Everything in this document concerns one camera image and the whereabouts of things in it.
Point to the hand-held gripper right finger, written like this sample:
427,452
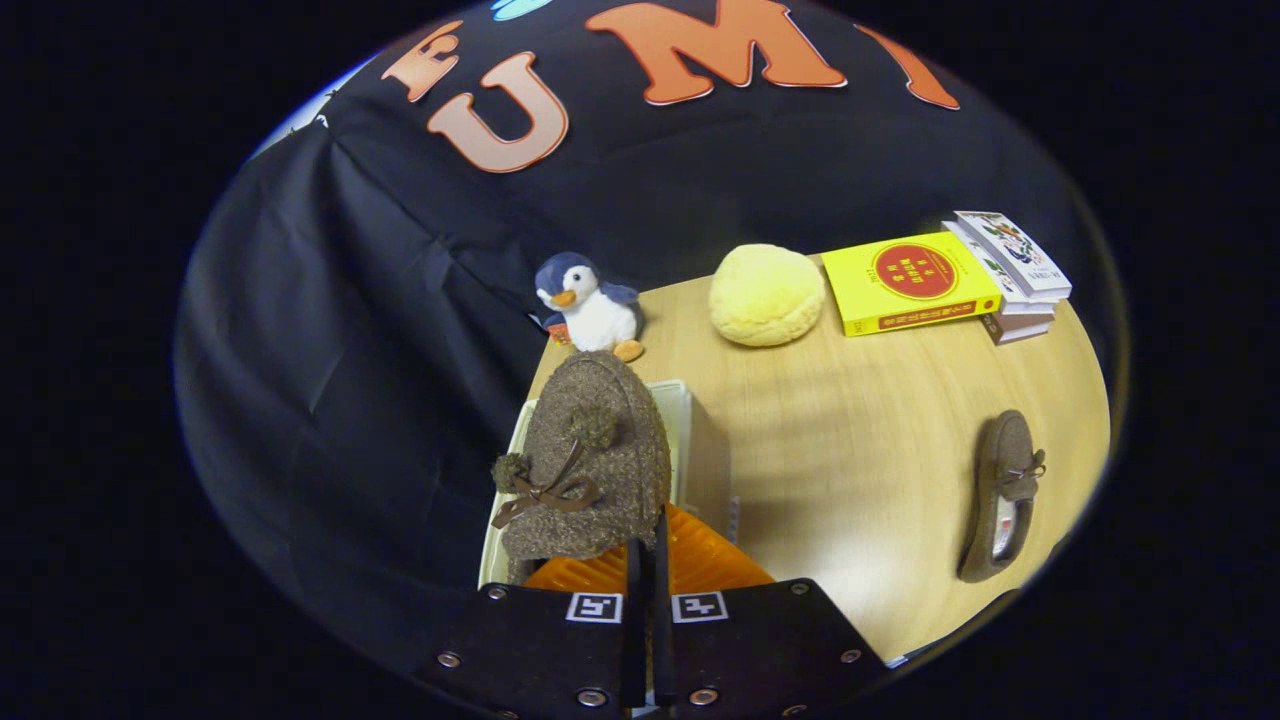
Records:
664,640

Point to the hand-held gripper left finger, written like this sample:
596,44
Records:
633,640

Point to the brown fuzzy shoe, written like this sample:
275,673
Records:
600,470
1005,460

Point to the beige fabric storage box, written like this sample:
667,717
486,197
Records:
705,460

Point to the penguin plush toy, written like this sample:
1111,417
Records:
595,312

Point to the yellow round plush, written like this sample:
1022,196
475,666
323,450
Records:
765,295

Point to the yellow book with red circle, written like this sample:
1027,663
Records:
915,280

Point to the brown book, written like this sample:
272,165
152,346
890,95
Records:
1020,327

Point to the white illustrated book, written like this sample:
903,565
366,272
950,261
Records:
1020,252

